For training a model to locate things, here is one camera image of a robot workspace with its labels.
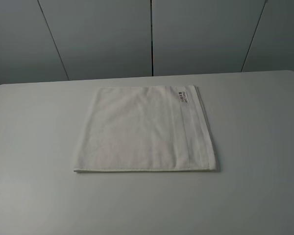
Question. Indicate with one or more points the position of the white towel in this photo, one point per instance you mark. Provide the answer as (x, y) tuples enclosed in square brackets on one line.
[(152, 129)]

